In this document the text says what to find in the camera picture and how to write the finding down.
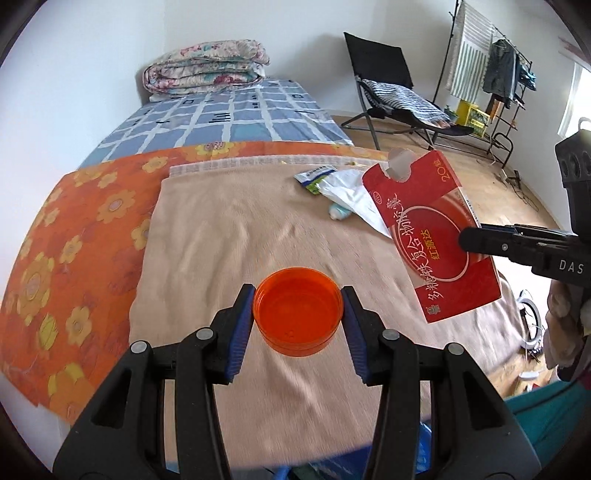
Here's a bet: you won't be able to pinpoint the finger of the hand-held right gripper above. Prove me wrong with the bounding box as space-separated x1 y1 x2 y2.
458 224 573 273

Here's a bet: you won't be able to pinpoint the green and white packet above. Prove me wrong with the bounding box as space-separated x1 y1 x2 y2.
294 166 338 195

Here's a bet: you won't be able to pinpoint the black floor cable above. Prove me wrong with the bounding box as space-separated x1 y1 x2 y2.
496 168 541 213

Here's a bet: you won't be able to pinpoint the green striped towel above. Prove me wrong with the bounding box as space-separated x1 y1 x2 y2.
445 2 495 102

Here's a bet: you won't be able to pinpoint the blue plastic basket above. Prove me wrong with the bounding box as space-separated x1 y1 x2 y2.
272 422 437 480

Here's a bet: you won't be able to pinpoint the white ring-shaped device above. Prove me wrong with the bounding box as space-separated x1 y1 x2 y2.
517 288 548 352

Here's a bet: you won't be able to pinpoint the yellow crate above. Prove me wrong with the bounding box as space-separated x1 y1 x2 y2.
455 99 490 127

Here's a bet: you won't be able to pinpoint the window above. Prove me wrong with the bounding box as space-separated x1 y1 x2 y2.
556 60 591 139

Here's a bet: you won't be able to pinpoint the black folding chair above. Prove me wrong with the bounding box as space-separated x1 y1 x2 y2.
341 31 476 151

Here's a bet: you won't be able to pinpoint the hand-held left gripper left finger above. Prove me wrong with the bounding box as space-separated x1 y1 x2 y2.
53 283 257 480

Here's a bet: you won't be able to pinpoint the black clothes rack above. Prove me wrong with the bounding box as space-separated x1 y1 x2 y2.
441 0 532 167

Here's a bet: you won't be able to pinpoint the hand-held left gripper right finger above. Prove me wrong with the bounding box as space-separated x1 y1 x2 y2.
341 286 541 480

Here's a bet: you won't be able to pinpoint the blue striped cloth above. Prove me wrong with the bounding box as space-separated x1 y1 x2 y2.
362 79 451 123

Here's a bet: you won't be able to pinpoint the folded floral quilt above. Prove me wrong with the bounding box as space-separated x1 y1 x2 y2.
142 40 271 97

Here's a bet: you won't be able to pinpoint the dark grey jacket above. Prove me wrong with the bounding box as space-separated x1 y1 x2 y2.
482 39 520 102

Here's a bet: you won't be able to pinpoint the blue checked bed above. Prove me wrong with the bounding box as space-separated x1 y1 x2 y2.
76 78 356 169

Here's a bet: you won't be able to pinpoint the orange floral blanket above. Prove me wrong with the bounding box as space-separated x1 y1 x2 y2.
0 141 393 423

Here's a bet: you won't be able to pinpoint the beige blanket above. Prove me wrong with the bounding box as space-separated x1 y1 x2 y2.
129 154 529 467

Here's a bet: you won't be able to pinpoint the red cardboard box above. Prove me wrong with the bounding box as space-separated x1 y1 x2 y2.
361 148 502 326

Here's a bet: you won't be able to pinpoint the teal pants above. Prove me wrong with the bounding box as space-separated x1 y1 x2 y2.
505 381 591 462

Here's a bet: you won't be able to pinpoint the white plastic bag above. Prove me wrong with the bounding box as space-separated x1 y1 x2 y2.
318 168 393 238

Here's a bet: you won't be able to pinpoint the orange round plastic lid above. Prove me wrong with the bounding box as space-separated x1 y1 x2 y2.
253 270 345 356

